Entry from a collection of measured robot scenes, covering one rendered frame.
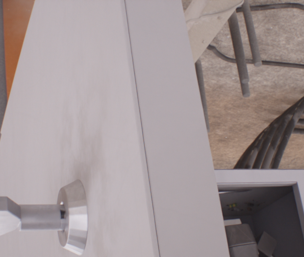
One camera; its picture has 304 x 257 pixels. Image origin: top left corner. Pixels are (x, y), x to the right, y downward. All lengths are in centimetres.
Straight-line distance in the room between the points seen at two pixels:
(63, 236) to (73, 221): 1
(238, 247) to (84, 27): 46
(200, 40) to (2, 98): 43
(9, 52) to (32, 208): 106
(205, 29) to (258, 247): 57
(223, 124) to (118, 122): 203
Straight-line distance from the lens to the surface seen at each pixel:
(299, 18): 163
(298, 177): 70
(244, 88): 139
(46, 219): 20
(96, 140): 18
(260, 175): 67
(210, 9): 107
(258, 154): 182
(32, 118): 31
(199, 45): 118
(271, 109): 215
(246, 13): 139
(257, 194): 77
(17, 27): 129
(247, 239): 64
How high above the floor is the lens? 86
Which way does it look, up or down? 24 degrees down
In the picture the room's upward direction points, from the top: 172 degrees clockwise
